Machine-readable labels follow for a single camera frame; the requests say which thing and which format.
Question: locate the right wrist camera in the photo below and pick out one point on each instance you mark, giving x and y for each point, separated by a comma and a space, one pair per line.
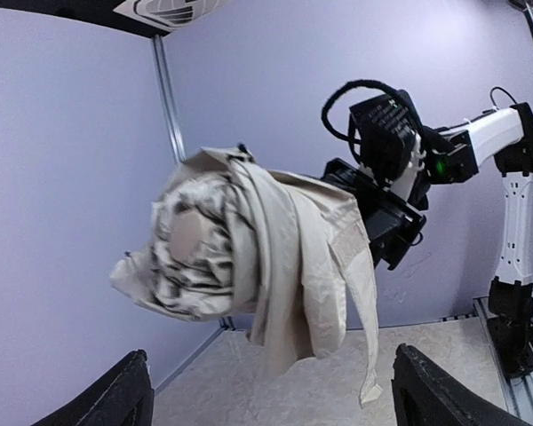
389, 147

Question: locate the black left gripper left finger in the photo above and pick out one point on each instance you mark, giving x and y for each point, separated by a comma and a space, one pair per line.
122, 396

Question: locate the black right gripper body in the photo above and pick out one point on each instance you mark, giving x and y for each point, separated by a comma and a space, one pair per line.
393, 225

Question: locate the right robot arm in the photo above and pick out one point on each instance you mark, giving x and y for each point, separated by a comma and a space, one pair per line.
453, 156

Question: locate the beige folding umbrella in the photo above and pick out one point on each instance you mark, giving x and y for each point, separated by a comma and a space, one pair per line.
230, 237

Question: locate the right aluminium corner post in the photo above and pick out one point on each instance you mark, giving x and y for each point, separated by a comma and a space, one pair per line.
168, 100

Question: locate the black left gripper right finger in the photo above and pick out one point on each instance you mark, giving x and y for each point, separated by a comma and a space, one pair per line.
426, 395

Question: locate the aluminium front rail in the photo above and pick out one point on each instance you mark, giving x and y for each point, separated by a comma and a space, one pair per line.
514, 361

